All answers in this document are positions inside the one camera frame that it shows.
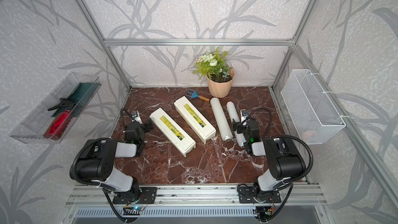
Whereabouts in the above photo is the plastic wrap roll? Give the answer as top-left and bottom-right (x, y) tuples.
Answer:
(227, 102), (246, 148)
(210, 97), (233, 141)

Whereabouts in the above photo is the cream dispenser base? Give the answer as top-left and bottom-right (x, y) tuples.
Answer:
(150, 108), (196, 157)

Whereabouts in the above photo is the cream wrap dispenser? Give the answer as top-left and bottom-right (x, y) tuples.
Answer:
(174, 96), (216, 144)

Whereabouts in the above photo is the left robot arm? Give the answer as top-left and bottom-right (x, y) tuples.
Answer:
(69, 120), (154, 195)

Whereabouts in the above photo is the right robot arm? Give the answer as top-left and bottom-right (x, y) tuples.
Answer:
(232, 120), (314, 195)

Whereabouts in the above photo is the pink flower pot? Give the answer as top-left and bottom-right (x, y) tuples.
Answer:
(207, 69), (235, 98)

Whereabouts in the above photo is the green folded cloth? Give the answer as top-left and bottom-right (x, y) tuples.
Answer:
(52, 83), (101, 118)

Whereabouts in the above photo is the blue hand rake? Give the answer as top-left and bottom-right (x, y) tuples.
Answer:
(186, 89), (210, 102)

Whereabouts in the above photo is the green artificial plant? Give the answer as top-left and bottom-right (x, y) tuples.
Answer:
(193, 48), (232, 83)

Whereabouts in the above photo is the red spray bottle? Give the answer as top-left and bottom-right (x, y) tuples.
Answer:
(44, 98), (75, 141)

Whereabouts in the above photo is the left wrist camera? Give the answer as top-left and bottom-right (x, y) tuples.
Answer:
(130, 111), (143, 124)

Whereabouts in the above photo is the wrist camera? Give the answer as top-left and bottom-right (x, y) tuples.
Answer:
(240, 110), (250, 122)
(130, 111), (143, 124)

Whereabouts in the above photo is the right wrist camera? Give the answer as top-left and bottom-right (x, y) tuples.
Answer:
(240, 110), (250, 122)

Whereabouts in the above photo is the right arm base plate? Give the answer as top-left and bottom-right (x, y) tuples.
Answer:
(236, 184), (282, 204)

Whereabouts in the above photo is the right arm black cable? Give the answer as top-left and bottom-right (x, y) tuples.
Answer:
(237, 107), (314, 222)

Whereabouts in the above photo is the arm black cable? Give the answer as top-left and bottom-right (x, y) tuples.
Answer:
(69, 108), (134, 223)
(237, 107), (314, 222)

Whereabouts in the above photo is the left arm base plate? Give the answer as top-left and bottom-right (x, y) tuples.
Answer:
(112, 187), (157, 204)

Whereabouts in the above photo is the white wire basket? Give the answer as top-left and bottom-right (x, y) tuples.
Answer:
(281, 69), (346, 145)

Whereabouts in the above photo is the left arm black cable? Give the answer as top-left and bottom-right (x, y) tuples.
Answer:
(69, 108), (134, 223)

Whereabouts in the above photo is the clear plastic wall tray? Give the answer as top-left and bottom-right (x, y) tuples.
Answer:
(10, 72), (102, 144)

